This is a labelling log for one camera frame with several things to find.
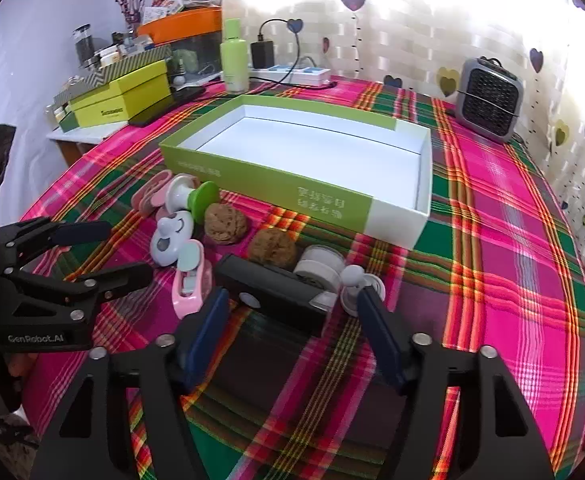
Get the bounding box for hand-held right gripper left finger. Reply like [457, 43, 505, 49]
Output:
[30, 286, 230, 480]

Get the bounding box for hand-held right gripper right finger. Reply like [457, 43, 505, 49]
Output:
[357, 289, 556, 480]

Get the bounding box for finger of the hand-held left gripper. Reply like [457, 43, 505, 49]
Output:
[0, 220, 112, 262]
[1, 262, 154, 322]

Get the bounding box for pink correction tape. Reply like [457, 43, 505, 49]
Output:
[171, 240, 213, 318]

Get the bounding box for small white knob toy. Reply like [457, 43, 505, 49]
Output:
[340, 265, 386, 318]

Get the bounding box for white smiley round toy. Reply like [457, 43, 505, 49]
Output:
[151, 210, 196, 267]

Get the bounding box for black rectangular device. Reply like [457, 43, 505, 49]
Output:
[215, 253, 341, 338]

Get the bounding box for white round jar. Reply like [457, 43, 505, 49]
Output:
[292, 244, 347, 293]

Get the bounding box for green and white cardboard box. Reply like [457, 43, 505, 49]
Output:
[158, 93, 433, 251]

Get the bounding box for person's left hand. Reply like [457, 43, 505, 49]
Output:
[2, 351, 39, 378]

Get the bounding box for brown walnut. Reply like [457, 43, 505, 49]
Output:
[203, 203, 248, 246]
[247, 231, 299, 270]

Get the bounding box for white and green suction toy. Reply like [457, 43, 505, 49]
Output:
[165, 174, 222, 226]

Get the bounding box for pink plaid tablecloth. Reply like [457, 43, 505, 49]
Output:
[20, 77, 585, 480]

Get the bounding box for yellow-green lidded box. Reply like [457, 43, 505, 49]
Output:
[67, 60, 173, 131]

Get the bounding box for black smartphone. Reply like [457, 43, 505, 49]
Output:
[129, 86, 206, 127]

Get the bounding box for zigzag striped box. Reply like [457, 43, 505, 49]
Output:
[54, 44, 172, 107]

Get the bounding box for glass jar with black lid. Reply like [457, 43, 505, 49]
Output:
[74, 25, 96, 68]

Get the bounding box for dark glass tank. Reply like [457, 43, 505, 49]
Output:
[170, 35, 223, 82]

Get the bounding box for orange storage box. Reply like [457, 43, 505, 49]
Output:
[136, 7, 222, 45]

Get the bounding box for light green bottle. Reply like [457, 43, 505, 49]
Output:
[220, 18, 250, 94]

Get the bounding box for colourful paper cards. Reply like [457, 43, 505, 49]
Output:
[142, 0, 186, 23]

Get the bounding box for black charger plug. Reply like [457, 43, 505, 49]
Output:
[250, 40, 276, 68]

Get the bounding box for grey desk heater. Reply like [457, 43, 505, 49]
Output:
[453, 56, 525, 143]

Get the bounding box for white power strip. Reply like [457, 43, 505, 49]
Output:
[249, 62, 331, 86]

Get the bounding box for heart print curtain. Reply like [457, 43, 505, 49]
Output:
[222, 0, 585, 261]

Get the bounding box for black charger cable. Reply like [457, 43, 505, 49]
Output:
[259, 18, 304, 84]

